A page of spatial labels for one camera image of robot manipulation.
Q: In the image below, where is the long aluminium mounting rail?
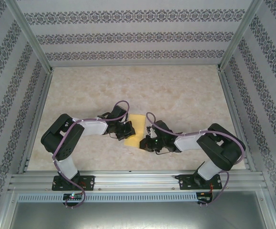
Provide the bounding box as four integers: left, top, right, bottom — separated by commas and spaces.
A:
8, 169, 268, 191

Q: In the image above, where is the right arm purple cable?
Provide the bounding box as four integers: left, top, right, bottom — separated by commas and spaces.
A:
146, 112, 246, 208

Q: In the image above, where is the aluminium side rail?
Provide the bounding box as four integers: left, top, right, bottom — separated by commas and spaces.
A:
217, 69, 256, 172
17, 70, 55, 174

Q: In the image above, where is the aluminium frame post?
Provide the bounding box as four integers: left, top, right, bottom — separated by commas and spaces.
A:
217, 0, 265, 71
8, 0, 54, 74

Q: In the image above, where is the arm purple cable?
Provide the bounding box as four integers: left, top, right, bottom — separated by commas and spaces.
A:
51, 100, 131, 210
146, 112, 246, 208

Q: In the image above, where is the slotted grey cable duct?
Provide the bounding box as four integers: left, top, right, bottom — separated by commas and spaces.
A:
17, 192, 198, 203

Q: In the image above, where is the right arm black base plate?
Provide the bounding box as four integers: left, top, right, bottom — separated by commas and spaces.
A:
178, 174, 223, 191

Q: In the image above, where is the grey metal panel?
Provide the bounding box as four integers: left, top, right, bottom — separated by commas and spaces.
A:
8, 201, 269, 229

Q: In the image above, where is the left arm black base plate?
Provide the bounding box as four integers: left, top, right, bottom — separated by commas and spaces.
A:
51, 175, 95, 191

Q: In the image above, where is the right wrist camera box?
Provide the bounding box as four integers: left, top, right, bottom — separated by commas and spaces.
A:
146, 126, 157, 138

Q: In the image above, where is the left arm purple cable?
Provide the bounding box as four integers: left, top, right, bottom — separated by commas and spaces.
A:
51, 100, 131, 210

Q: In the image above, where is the yellow cloth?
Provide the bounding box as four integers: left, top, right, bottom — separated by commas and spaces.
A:
123, 114, 146, 148

